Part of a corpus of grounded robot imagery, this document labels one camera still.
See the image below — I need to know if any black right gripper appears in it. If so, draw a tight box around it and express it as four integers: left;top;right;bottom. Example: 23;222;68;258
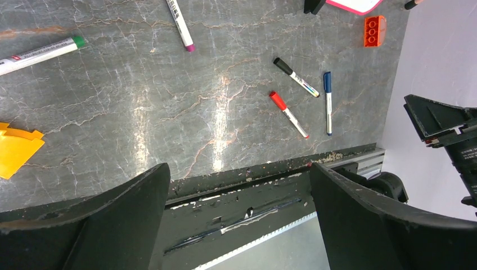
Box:
404;94;476;207

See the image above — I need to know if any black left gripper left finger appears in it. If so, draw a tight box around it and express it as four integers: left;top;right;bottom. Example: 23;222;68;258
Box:
1;163;170;269

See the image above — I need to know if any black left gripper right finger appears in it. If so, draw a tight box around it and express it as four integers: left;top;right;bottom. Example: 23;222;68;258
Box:
309;164;476;269

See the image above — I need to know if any pink framed whiteboard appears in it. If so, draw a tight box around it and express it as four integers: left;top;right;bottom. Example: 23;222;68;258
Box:
326;0;382;16

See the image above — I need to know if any black capped white marker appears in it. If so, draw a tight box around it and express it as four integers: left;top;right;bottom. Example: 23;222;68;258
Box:
273;57;320;97

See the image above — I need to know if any orange toy brick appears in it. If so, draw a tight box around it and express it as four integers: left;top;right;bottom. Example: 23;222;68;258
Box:
363;15;387;47

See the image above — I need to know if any blue capped white marker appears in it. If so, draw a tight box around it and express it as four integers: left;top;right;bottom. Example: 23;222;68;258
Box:
323;71;332;136

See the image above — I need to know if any yellow plastic wedge piece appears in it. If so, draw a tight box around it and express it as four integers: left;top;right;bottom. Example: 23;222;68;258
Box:
1;123;44;179

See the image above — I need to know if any red capped white marker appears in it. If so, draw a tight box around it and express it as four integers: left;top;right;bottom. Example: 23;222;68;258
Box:
269;91;309;138

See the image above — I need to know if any green capped white marker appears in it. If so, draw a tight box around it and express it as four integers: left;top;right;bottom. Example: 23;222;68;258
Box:
1;36;85;75

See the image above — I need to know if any purple capped white marker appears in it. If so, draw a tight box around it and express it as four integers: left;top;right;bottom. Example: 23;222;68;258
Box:
166;0;195;52

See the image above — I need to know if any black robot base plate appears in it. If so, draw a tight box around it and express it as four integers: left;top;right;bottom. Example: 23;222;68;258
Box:
148;144;385;269

